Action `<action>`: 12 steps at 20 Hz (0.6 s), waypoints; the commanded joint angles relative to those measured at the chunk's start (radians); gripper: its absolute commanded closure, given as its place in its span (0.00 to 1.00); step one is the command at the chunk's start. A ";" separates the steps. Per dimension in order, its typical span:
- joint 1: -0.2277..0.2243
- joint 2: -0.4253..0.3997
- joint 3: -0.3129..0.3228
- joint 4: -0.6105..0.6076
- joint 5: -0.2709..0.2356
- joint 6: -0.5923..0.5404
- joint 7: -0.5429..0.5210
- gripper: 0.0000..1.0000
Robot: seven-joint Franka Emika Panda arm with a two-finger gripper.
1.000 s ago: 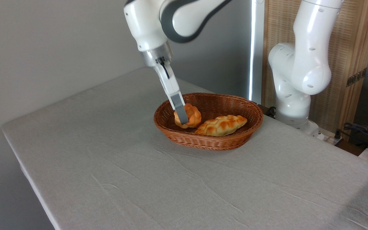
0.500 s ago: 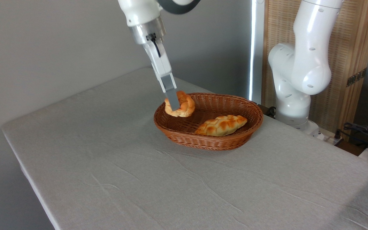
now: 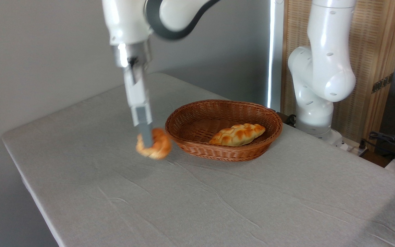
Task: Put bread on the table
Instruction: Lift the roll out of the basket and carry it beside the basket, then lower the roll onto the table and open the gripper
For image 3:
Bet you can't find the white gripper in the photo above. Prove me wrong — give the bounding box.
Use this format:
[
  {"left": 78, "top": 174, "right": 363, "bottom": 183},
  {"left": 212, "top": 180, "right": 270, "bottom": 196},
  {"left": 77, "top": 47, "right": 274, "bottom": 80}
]
[{"left": 122, "top": 63, "right": 154, "bottom": 148}]

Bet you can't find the round flower-shaped bread bun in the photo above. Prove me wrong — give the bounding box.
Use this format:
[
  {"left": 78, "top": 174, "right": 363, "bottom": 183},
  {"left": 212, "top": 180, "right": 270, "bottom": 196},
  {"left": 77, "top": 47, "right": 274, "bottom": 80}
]
[{"left": 135, "top": 128, "right": 172, "bottom": 160}]

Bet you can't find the long braided bread loaf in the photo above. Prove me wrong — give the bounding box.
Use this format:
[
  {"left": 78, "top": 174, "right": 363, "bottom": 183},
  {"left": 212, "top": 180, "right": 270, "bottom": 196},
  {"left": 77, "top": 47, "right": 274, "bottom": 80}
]
[{"left": 209, "top": 123, "right": 266, "bottom": 147}]

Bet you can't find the brown oval wicker basket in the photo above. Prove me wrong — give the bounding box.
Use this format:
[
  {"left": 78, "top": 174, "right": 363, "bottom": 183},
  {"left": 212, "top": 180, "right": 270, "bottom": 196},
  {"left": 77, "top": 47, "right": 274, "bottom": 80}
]
[{"left": 165, "top": 99, "right": 283, "bottom": 162}]

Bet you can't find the grey tablecloth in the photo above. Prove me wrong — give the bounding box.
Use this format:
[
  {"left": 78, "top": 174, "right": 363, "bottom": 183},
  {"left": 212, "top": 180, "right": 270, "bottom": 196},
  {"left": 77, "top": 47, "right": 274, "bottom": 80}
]
[{"left": 1, "top": 72, "right": 395, "bottom": 247}]

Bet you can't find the white power strip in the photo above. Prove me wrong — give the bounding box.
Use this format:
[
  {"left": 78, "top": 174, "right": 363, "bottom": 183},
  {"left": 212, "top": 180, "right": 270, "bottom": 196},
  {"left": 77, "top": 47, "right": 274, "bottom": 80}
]
[{"left": 340, "top": 137, "right": 369, "bottom": 156}]

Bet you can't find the wooden slatted folding screen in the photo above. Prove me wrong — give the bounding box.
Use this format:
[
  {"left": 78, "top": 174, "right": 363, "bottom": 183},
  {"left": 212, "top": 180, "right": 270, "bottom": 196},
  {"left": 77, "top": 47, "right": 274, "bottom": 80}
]
[{"left": 282, "top": 0, "right": 395, "bottom": 143}]

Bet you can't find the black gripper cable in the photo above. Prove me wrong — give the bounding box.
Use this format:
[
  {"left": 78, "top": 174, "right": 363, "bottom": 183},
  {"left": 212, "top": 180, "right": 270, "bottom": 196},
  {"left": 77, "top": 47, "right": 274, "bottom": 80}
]
[{"left": 128, "top": 57, "right": 140, "bottom": 84}]

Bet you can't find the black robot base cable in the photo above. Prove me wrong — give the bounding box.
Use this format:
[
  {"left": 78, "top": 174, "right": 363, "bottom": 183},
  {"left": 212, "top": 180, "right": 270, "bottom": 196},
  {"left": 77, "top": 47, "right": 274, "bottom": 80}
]
[{"left": 276, "top": 111, "right": 297, "bottom": 127}]

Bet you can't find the white vertical light post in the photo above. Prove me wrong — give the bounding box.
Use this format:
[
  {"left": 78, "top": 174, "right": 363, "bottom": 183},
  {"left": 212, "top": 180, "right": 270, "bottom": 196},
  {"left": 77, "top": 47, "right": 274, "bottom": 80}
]
[{"left": 267, "top": 0, "right": 285, "bottom": 112}]

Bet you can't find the black cable bundle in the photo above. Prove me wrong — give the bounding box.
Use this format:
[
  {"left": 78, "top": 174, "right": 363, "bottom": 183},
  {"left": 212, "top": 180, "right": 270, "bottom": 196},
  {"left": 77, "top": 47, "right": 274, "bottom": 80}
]
[{"left": 360, "top": 131, "right": 395, "bottom": 162}]

